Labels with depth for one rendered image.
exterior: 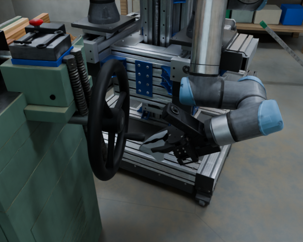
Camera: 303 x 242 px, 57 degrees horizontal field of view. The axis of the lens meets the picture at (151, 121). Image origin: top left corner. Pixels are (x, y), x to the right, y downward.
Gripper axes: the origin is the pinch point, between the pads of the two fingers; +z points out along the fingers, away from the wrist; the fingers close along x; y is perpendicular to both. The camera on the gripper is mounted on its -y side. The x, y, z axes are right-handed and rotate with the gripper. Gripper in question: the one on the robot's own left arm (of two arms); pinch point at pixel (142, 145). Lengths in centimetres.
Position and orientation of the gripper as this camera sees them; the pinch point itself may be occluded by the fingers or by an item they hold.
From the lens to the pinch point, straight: 77.0
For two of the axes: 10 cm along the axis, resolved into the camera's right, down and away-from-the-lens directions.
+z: -8.6, 2.8, 4.3
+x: 1.8, -6.2, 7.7
